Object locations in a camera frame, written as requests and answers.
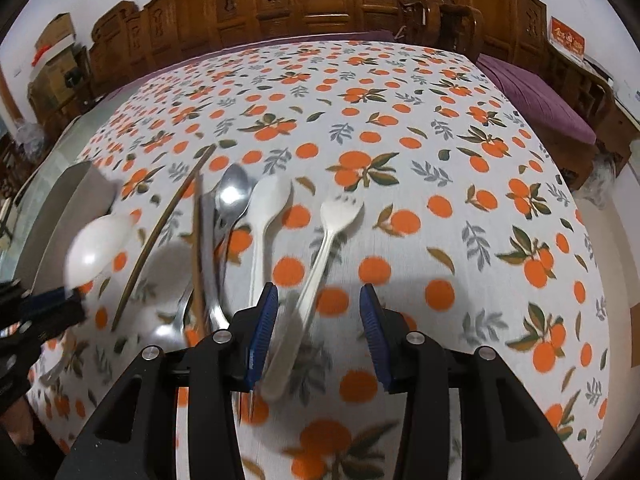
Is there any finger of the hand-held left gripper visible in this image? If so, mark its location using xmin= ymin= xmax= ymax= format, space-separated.
xmin=0 ymin=300 xmax=87 ymax=356
xmin=0 ymin=284 xmax=83 ymax=317

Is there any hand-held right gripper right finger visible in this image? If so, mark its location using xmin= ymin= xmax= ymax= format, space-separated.
xmin=360 ymin=283 xmax=583 ymax=480

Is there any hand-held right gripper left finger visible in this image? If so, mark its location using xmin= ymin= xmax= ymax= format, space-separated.
xmin=55 ymin=282 xmax=279 ymax=480

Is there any white plastic spoon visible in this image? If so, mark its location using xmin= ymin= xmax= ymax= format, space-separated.
xmin=247 ymin=175 xmax=293 ymax=311
xmin=65 ymin=212 xmax=133 ymax=293

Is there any brown wooden chopstick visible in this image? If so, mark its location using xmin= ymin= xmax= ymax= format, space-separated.
xmin=190 ymin=172 xmax=208 ymax=341
xmin=110 ymin=144 xmax=218 ymax=332

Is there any steel rectangular container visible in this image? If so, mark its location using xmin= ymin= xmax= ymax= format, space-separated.
xmin=15 ymin=160 xmax=121 ymax=291

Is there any metal spoon with face handle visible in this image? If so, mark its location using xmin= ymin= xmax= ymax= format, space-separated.
xmin=150 ymin=192 xmax=223 ymax=348

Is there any white plastic fork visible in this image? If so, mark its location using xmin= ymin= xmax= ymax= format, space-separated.
xmin=260 ymin=192 xmax=365 ymax=402

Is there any plain metal spoon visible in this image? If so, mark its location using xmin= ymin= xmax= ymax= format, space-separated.
xmin=207 ymin=162 xmax=255 ymax=331

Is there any dark wooden chair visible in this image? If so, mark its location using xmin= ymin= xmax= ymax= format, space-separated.
xmin=0 ymin=132 xmax=36 ymax=203

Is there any clear plastic bag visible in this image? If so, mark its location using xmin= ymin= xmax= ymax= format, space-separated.
xmin=582 ymin=152 xmax=626 ymax=206
xmin=12 ymin=122 xmax=46 ymax=156

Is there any orange fruit print tablecloth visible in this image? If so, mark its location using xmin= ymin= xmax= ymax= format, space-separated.
xmin=25 ymin=40 xmax=613 ymax=480

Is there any large brown cardboard box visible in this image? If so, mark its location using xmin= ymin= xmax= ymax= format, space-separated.
xmin=27 ymin=62 xmax=86 ymax=116

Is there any white box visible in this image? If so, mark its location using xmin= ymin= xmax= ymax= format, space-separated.
xmin=30 ymin=42 xmax=77 ymax=70

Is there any small brown cardboard box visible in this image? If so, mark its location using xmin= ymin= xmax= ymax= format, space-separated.
xmin=37 ymin=12 xmax=76 ymax=51

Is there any long carved wooden sofa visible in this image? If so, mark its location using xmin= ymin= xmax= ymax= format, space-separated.
xmin=90 ymin=0 xmax=406 ymax=101

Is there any red box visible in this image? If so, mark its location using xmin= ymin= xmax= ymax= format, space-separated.
xmin=549 ymin=16 xmax=587 ymax=58

